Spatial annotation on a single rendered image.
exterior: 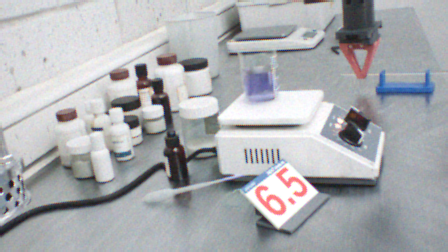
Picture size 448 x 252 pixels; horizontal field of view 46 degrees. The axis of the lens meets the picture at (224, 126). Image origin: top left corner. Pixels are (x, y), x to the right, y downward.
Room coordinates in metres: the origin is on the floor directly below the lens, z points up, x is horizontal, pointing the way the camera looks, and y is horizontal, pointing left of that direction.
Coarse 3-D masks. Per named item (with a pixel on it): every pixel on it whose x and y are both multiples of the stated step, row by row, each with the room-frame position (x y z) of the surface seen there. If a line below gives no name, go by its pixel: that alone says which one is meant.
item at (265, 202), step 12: (288, 168) 0.58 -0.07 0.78; (264, 180) 0.54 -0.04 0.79; (276, 180) 0.55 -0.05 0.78; (288, 180) 0.56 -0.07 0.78; (300, 180) 0.57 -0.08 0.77; (252, 192) 0.52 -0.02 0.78; (264, 192) 0.53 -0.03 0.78; (276, 192) 0.53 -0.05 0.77; (288, 192) 0.54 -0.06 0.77; (300, 192) 0.55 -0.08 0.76; (264, 204) 0.51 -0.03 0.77; (276, 204) 0.52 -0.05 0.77; (288, 204) 0.52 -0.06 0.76; (276, 216) 0.50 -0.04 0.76
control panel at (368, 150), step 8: (336, 112) 0.67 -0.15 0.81; (344, 112) 0.68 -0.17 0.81; (328, 120) 0.64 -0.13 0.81; (336, 120) 0.64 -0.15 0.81; (344, 120) 0.65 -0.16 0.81; (328, 128) 0.61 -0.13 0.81; (336, 128) 0.62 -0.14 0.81; (368, 128) 0.66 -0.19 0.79; (376, 128) 0.67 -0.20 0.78; (328, 136) 0.59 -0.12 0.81; (336, 136) 0.60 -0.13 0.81; (368, 136) 0.63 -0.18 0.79; (376, 136) 0.64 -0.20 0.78; (344, 144) 0.58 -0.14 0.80; (368, 144) 0.61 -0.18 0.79; (376, 144) 0.61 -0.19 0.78; (360, 152) 0.58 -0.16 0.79; (368, 152) 0.58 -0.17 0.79; (376, 152) 0.59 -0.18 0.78
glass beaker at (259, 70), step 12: (252, 48) 0.72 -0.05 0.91; (264, 48) 0.71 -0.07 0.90; (276, 48) 0.68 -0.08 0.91; (240, 60) 0.68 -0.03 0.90; (252, 60) 0.67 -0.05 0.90; (264, 60) 0.67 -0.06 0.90; (276, 60) 0.68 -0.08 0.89; (252, 72) 0.67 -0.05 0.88; (264, 72) 0.67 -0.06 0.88; (276, 72) 0.68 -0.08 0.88; (252, 84) 0.67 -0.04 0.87; (264, 84) 0.67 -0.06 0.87; (276, 84) 0.67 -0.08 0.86; (252, 96) 0.67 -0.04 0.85; (264, 96) 0.67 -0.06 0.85; (276, 96) 0.67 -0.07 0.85
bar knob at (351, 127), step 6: (348, 126) 0.61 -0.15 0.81; (354, 126) 0.60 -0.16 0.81; (342, 132) 0.61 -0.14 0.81; (348, 132) 0.60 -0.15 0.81; (354, 132) 0.59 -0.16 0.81; (360, 132) 0.59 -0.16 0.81; (342, 138) 0.59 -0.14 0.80; (348, 138) 0.59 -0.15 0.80; (354, 138) 0.59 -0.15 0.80; (360, 138) 0.59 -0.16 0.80; (354, 144) 0.59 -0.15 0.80; (360, 144) 0.59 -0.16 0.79
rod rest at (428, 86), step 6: (426, 72) 0.90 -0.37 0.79; (384, 78) 0.95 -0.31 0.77; (426, 78) 0.90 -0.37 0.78; (378, 84) 0.96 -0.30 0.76; (384, 84) 0.95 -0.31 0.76; (390, 84) 0.95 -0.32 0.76; (396, 84) 0.94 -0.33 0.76; (402, 84) 0.94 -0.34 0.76; (408, 84) 0.93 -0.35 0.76; (414, 84) 0.92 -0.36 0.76; (420, 84) 0.92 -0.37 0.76; (426, 84) 0.90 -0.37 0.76; (432, 84) 0.91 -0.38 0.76; (378, 90) 0.94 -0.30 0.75; (384, 90) 0.93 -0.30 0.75; (390, 90) 0.93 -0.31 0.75; (396, 90) 0.92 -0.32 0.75; (402, 90) 0.92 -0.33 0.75; (408, 90) 0.91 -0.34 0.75; (414, 90) 0.91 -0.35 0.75; (420, 90) 0.90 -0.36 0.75; (426, 90) 0.90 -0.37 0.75; (432, 90) 0.89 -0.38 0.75
